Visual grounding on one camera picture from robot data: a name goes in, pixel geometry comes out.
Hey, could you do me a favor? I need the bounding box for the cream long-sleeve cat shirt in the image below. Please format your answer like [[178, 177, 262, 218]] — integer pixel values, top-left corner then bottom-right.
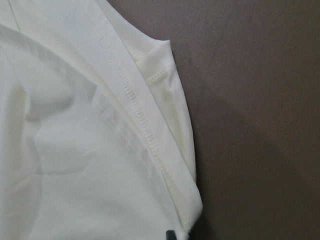
[[0, 0, 203, 240]]

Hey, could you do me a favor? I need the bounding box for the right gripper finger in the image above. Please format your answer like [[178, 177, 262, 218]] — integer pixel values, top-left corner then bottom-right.
[[166, 230, 177, 240]]

